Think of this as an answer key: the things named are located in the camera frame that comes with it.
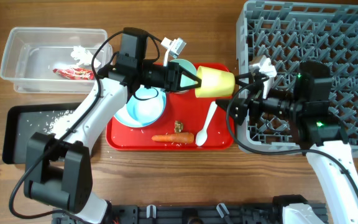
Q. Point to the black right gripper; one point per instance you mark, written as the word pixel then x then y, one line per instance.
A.
pixel 255 101

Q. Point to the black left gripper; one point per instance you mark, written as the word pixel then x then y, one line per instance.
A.
pixel 174 74

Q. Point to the mint green bowl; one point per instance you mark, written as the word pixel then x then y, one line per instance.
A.
pixel 188 67

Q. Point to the yellow plastic cup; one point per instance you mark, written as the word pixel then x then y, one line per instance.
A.
pixel 214 83

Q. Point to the light blue bowl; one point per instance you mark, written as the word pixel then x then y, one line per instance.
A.
pixel 146 106

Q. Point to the red foil wrapper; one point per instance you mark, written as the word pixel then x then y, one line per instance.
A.
pixel 73 73

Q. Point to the rice and food waste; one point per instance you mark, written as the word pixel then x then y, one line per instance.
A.
pixel 45 121

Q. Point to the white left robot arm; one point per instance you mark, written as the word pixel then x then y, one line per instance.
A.
pixel 58 166

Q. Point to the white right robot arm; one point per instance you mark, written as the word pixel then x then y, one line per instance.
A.
pixel 321 136

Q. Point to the grey dishwasher rack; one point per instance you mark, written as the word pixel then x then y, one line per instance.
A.
pixel 291 32

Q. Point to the red plastic tray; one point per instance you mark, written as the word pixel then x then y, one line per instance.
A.
pixel 186 108

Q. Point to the brown food scrap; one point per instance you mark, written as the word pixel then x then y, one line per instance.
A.
pixel 178 127

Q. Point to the orange carrot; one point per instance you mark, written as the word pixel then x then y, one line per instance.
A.
pixel 185 138

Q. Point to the white plastic spoon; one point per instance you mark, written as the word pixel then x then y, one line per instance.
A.
pixel 202 135

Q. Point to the light blue plate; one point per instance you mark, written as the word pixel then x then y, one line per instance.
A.
pixel 123 117

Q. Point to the crumpled white tissue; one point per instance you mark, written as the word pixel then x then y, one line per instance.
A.
pixel 84 57

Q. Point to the clear plastic bin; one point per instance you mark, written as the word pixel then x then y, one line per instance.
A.
pixel 31 54

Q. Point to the black tray bin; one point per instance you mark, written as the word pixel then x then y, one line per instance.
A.
pixel 18 133

